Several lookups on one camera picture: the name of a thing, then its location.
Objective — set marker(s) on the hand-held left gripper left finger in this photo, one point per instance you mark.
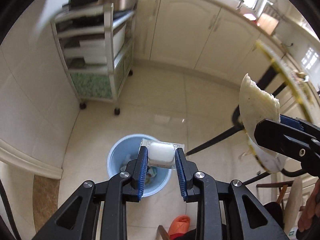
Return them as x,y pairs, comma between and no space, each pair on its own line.
142,172

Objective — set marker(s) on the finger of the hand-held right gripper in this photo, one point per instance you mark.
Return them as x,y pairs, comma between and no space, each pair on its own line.
280,140
297,125

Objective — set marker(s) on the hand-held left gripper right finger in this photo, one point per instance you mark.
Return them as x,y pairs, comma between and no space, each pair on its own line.
181,175

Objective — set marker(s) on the white block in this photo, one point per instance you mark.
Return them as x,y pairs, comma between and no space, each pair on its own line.
161,153

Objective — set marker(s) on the blue plastic bin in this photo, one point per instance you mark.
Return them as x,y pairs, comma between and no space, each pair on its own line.
117,152

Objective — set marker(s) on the white fruit rind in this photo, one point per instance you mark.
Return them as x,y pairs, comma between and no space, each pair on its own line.
255,100

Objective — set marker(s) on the person's right hand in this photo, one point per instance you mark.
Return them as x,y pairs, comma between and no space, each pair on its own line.
310,210

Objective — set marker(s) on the colourful wrappers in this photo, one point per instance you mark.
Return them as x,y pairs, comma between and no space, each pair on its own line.
152,173

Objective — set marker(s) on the wooden chair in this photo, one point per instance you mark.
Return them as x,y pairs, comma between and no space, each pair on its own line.
280,192

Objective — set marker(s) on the white marbled round seat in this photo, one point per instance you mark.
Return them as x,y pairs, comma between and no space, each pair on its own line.
293,205

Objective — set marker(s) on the orange slipper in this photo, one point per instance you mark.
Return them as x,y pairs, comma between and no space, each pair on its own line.
178,225

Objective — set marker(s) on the round white table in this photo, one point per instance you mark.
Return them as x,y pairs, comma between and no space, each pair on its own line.
267,76

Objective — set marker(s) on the cardboard box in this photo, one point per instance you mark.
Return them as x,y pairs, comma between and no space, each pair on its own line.
268,24

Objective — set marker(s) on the red box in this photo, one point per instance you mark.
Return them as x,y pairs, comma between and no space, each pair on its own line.
250,17

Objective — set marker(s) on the white storage cart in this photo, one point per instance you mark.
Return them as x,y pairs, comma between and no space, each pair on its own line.
100,55

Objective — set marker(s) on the cream kitchen cabinets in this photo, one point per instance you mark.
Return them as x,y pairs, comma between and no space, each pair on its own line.
180,30

